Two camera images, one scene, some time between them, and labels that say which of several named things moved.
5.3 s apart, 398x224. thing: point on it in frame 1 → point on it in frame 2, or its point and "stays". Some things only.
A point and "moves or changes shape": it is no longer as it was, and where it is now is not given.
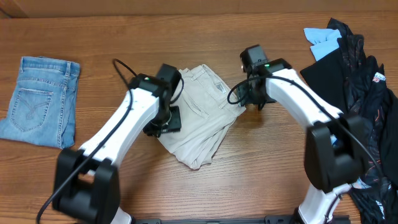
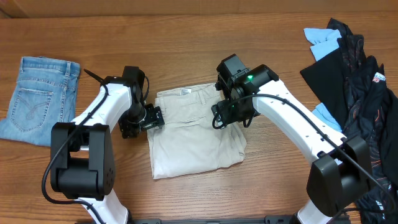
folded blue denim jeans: x=43 y=108 stays
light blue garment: x=324 y=41 stays
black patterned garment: x=354 y=83 stays
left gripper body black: x=166 y=121 → x=139 y=117
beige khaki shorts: x=208 y=111 moves or changes shape
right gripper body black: x=248 y=95 → x=234 y=111
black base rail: x=270 y=219 stays
